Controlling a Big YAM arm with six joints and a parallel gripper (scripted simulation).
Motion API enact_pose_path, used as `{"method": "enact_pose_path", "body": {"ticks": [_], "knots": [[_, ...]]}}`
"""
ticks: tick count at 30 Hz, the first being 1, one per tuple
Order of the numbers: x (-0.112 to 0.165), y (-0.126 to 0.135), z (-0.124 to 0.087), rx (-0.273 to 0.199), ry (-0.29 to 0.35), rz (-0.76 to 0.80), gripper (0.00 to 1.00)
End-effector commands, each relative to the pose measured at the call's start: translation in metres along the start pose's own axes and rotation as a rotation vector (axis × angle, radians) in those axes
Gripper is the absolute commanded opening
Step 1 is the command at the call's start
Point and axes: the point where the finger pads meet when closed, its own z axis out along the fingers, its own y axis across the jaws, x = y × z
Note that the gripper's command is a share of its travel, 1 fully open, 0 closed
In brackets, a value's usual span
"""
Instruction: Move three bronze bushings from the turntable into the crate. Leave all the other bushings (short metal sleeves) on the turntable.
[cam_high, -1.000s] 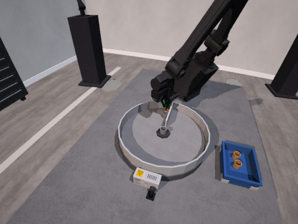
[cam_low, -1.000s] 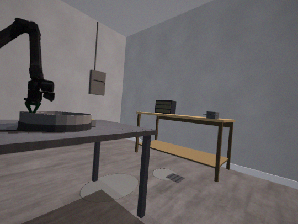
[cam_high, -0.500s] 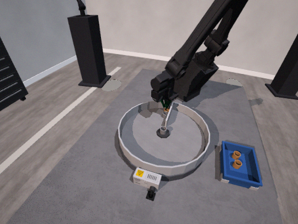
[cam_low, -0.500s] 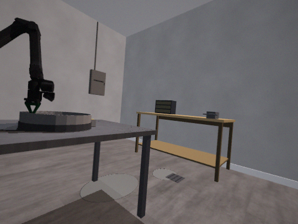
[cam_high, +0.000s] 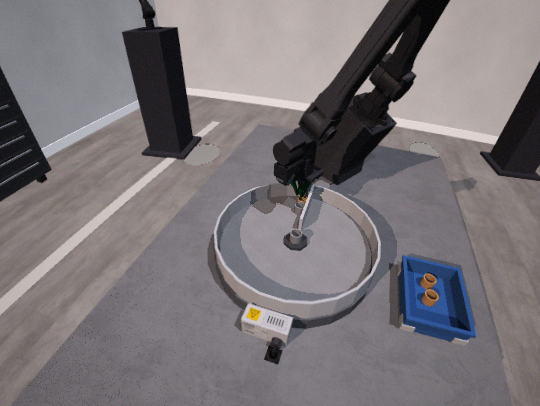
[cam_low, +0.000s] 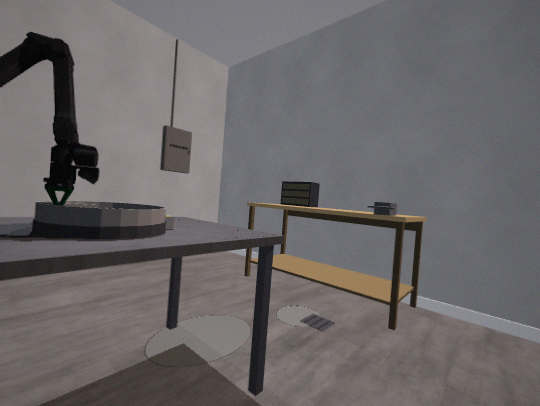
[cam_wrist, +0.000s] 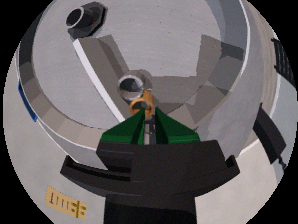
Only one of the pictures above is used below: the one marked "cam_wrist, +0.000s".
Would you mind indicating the bronze bushing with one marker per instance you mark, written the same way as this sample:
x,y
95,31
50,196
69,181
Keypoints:
x,y
147,97

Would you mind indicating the blue open crate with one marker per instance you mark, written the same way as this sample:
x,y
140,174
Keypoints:
x,y
29,109

